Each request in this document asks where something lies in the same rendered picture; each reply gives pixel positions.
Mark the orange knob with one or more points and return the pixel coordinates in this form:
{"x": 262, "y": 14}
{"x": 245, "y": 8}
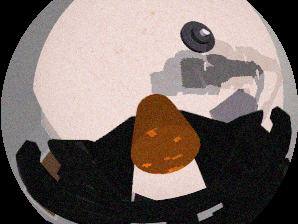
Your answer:
{"x": 163, "y": 140}

